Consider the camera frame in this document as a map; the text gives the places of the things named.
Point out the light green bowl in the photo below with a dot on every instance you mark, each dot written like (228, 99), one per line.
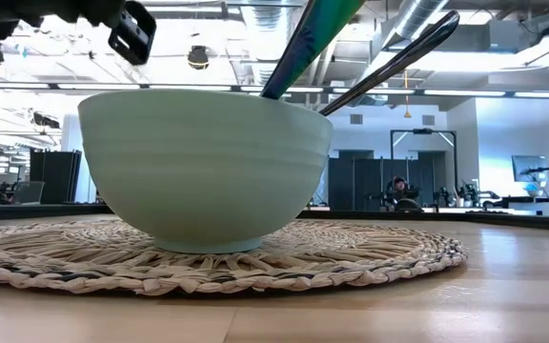
(203, 171)

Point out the black cabinet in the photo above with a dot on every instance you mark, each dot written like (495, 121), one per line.
(55, 176)

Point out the black office partition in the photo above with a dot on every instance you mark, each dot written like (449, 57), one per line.
(355, 183)

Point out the yellow hanging pendant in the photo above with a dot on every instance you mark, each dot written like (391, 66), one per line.
(407, 114)

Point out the person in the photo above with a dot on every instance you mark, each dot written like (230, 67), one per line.
(400, 187)

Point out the round woven placemat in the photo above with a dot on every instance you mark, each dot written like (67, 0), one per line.
(351, 257)

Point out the long ceiling light strip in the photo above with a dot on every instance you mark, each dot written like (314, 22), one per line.
(465, 93)

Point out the wide silver ventilation duct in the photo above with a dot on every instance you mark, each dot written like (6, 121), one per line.
(260, 28)

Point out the black aluminium table frame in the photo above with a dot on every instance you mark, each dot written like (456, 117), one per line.
(41, 209)

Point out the slanted silver ventilation duct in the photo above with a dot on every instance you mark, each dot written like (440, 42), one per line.
(415, 14)

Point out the black metal frame stand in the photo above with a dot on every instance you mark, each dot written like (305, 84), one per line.
(422, 131)

